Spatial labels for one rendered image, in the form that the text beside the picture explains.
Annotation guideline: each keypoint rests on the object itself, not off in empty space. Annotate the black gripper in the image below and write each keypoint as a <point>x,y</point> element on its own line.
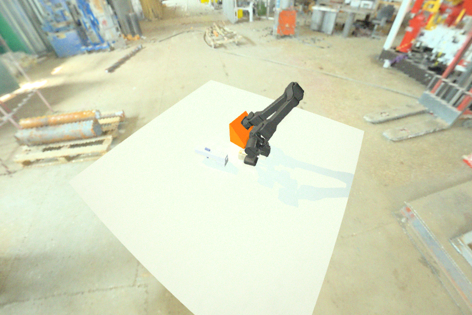
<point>251,160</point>

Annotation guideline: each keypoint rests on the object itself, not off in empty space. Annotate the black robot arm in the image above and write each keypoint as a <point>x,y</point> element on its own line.
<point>267,127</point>

